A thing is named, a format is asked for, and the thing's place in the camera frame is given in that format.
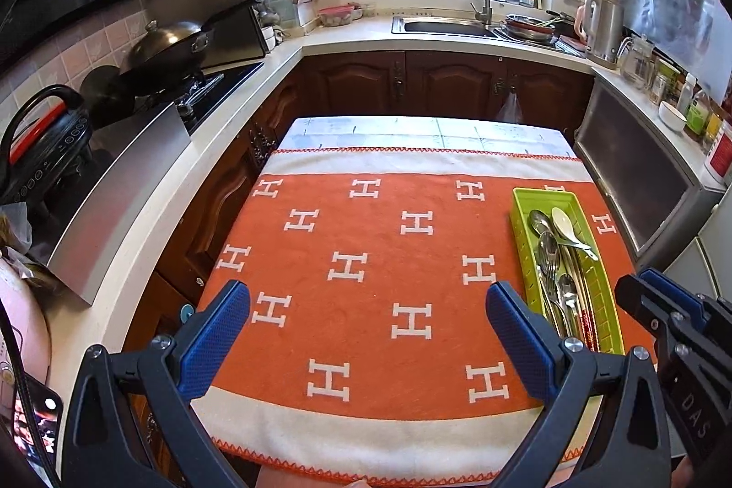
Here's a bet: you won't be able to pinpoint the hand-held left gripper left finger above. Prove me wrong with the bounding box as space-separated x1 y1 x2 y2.
60 279 253 488

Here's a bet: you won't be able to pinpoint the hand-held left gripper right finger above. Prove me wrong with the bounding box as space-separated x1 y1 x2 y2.
485 280 673 488

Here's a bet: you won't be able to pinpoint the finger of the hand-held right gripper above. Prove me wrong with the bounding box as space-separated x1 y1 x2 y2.
639 268 722 318
614 273 690 343

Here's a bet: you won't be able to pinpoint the metal fork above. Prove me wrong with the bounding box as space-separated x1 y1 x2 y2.
540 259 567 337

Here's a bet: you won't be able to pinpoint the long metal spoon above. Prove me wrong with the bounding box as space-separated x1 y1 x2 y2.
538 231 564 295

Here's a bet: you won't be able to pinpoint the white ceramic soup spoon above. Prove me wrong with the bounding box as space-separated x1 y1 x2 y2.
550 207 599 262

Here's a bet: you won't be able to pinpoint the wide metal soup spoon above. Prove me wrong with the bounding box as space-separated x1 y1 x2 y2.
529 209 558 260

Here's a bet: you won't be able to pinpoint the green plastic utensil tray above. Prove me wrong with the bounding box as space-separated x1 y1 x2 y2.
509 187 627 356

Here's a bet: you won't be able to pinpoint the white refrigerator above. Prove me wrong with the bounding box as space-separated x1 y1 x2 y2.
663 202 732 306

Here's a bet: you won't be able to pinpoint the orange white printed cloth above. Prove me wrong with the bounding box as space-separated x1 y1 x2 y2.
191 148 658 472

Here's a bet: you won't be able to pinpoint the red label white container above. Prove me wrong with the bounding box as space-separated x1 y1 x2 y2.
702 113 732 186

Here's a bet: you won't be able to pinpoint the white bowl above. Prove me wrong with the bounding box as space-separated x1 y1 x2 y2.
659 100 688 133

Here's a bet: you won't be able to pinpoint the stainless steel board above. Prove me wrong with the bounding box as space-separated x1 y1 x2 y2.
47 102 192 307

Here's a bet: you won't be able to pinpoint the green label bottle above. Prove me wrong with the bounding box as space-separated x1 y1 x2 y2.
685 88 713 140

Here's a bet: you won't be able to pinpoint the black smartphone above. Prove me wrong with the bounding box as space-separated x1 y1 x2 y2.
11 370 64 472

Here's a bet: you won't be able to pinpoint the white kitchen countertop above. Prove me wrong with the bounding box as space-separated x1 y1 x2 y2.
43 11 727 346

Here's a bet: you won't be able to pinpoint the glass pitcher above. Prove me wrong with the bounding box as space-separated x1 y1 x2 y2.
618 35 656 89

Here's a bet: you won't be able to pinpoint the hanging plastic bag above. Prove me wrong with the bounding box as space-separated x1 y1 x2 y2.
496 91 524 126

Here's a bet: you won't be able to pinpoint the crumpled plastic bag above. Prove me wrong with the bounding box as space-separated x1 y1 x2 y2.
0 205 35 260

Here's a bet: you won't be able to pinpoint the pale blue table cover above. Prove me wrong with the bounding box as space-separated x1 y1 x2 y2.
276 116 578 160

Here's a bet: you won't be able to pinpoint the black gas stove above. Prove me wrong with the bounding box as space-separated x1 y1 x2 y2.
174 62 267 134

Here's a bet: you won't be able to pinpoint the steel electric kettle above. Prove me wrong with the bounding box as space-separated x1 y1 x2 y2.
575 0 624 69

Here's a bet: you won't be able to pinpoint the brown wooden kitchen cabinets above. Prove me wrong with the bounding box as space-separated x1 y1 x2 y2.
123 50 596 443

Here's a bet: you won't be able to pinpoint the black round pan lid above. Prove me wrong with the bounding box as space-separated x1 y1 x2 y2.
79 65 141 123

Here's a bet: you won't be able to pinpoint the stack of dishes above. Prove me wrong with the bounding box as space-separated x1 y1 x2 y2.
500 12 561 46

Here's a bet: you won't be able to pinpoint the dark wok with lid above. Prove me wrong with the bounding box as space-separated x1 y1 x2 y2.
117 20 215 77

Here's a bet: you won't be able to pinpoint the steel kitchen sink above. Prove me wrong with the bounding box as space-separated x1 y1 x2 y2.
392 15 498 38

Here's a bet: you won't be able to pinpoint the black red appliance with handle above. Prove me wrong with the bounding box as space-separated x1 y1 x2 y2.
0 85 95 206

